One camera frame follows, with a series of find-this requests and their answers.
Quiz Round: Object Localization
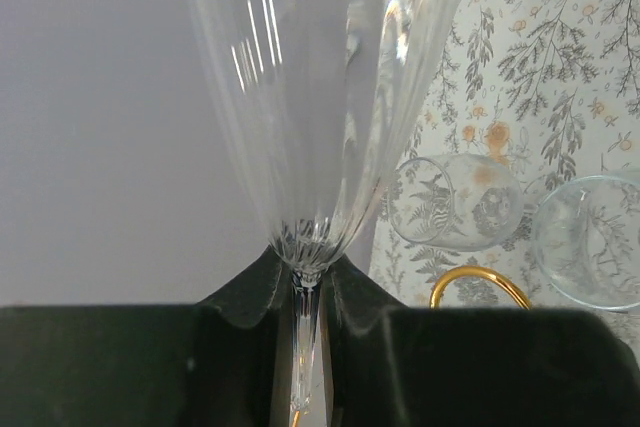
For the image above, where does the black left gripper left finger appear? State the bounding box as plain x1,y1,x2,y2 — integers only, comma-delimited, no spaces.
1,250,291,426

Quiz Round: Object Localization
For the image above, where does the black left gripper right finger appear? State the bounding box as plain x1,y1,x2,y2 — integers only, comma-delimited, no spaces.
321,259,639,426

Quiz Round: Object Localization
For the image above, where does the gold wire wine glass rack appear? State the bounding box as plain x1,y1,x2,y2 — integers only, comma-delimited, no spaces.
290,265,532,426

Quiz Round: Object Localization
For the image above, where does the clear wine glass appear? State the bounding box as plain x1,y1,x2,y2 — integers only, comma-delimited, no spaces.
189,0,460,412
531,167,639,312
386,153,524,252

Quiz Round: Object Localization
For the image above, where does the floral patterned table mat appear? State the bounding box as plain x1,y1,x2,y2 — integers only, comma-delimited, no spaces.
367,0,640,348

